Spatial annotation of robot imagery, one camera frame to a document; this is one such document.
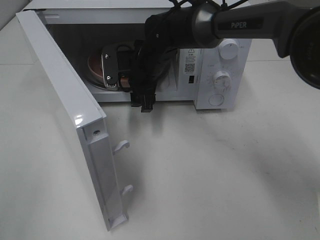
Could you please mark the round white door button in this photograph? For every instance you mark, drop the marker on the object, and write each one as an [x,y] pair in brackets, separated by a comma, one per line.
[216,100]

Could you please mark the glass microwave turntable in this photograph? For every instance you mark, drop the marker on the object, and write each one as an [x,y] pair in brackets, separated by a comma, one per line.
[101,85]

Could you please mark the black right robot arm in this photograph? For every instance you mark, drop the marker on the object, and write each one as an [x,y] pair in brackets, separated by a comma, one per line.
[294,30]

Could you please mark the white timer knob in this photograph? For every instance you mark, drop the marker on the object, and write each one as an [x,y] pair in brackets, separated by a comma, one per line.
[221,81]

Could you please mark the white microwave door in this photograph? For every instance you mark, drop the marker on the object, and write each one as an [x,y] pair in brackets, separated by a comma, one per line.
[86,119]

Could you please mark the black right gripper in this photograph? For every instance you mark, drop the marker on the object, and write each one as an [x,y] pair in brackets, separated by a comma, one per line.
[138,66]

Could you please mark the white warning label sticker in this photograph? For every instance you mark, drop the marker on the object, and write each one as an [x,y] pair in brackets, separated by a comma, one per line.
[190,61]

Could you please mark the pink plate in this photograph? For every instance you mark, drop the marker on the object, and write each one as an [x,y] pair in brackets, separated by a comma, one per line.
[94,64]

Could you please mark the white microwave oven body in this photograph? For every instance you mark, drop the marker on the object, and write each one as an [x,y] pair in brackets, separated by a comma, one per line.
[89,43]

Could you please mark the upper white power knob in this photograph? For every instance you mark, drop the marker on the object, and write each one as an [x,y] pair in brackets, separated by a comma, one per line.
[229,49]

